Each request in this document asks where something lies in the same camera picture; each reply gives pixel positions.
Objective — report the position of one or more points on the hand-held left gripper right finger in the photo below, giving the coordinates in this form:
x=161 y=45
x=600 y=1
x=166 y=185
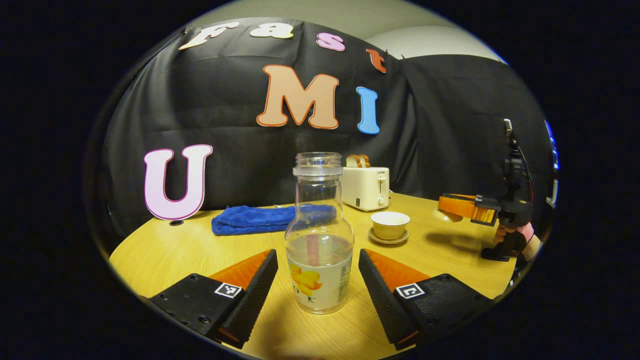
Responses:
x=382 y=300

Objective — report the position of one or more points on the cream ceramic teacup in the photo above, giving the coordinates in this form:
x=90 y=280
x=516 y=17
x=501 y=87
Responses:
x=390 y=225

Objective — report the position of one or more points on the clear plastic water bottle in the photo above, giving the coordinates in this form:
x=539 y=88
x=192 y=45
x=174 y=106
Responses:
x=320 y=280

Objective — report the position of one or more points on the cream toaster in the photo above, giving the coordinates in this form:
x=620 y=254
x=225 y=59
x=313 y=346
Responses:
x=362 y=190

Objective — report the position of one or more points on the cream ceramic saucer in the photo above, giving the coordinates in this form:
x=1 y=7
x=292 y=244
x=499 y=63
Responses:
x=387 y=241

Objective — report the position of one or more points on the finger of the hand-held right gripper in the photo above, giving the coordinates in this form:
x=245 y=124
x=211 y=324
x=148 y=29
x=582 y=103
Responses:
x=465 y=207

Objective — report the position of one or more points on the black backdrop cloth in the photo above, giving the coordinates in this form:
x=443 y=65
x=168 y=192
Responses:
x=235 y=125

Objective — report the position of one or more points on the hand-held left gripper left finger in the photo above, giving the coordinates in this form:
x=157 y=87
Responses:
x=257 y=295

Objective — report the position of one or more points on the blue towel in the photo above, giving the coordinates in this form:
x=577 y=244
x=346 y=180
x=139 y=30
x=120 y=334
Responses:
x=250 y=220

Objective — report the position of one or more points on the toast slice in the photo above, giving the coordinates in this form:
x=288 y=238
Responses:
x=365 y=161
x=352 y=161

